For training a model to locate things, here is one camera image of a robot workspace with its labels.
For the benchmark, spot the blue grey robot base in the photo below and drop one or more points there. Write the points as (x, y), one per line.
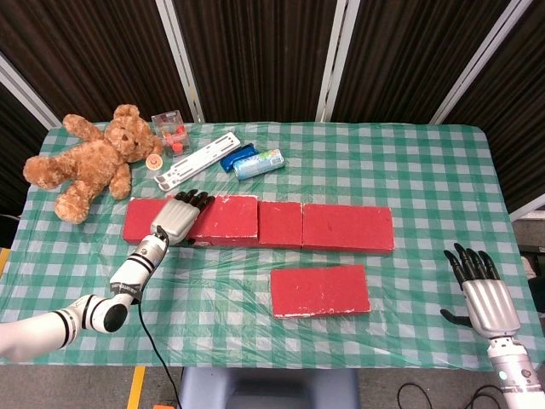
(268, 389)

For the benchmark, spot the round orange white disc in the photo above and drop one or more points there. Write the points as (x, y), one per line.
(153, 163)

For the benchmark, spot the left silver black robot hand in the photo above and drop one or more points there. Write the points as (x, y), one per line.
(174, 219)

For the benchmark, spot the blue snack packet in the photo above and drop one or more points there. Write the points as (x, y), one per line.
(234, 158)

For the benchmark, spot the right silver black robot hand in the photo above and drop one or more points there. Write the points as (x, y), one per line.
(491, 304)

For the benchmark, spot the light blue cylindrical pack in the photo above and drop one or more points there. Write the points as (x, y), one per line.
(259, 164)

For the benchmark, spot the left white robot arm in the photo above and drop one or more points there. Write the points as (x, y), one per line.
(132, 272)

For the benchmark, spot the green white checked tablecloth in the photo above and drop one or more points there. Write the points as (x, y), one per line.
(426, 179)

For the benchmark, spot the orange floor object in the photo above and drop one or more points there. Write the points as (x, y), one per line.
(166, 405)

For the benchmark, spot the brown teddy bear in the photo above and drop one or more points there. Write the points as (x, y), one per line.
(91, 164)

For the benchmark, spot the red brick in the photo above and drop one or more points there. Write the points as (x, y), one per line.
(230, 217)
(347, 228)
(279, 223)
(319, 292)
(140, 217)

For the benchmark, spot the clear box with red caps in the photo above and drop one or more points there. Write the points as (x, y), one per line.
(170, 128)

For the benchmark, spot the white slotted plastic stand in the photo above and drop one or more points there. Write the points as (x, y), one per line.
(198, 159)

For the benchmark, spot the white partition frame post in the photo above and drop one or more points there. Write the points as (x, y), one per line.
(25, 91)
(179, 59)
(338, 59)
(477, 64)
(530, 209)

